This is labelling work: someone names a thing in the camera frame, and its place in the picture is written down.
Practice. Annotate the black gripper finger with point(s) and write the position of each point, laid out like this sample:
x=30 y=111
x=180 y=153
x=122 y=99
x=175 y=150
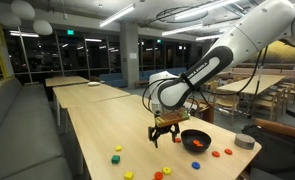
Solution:
x=177 y=132
x=153 y=133

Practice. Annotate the gray upholstered bench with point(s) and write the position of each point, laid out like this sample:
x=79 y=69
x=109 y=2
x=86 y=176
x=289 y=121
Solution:
x=20 y=133

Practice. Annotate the long wooden table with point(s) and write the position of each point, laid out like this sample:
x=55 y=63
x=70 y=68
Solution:
x=87 y=95

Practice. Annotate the gray tape roll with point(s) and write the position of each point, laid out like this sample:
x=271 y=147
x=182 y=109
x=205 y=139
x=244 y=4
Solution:
x=244 y=141

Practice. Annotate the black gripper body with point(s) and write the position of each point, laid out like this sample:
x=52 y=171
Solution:
x=167 y=128

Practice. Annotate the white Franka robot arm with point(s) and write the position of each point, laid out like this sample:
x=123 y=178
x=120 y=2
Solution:
x=247 y=33

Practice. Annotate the yellow wooden cube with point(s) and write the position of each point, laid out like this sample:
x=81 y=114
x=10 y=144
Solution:
x=128 y=175
x=118 y=148

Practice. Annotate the concrete column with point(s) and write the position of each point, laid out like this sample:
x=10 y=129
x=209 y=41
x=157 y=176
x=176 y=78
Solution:
x=129 y=56

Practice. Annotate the black bowl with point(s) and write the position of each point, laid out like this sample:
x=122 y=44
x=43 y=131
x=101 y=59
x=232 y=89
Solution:
x=187 y=146

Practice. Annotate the wooden dining table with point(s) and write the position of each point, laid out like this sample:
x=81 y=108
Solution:
x=273 y=80

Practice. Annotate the ceiling light strip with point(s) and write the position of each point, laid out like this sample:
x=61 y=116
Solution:
x=182 y=29
x=203 y=8
x=23 y=34
x=207 y=37
x=117 y=15

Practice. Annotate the green exit sign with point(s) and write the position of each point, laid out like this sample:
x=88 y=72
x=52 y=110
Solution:
x=70 y=32

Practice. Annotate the low wooden coffee table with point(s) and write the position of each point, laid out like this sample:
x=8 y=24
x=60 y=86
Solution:
x=140 y=82

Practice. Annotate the short wooden table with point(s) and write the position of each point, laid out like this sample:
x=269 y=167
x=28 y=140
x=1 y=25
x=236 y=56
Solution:
x=66 y=81

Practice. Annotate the blue wooden disc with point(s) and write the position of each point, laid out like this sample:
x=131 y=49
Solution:
x=194 y=165

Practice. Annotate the white flat object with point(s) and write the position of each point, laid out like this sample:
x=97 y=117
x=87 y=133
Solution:
x=93 y=83

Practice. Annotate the white round pendant lamp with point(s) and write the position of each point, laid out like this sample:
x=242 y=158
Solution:
x=22 y=9
x=42 y=27
x=7 y=19

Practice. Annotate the brown leather cushion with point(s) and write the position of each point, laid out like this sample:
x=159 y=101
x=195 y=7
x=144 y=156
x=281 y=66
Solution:
x=276 y=127

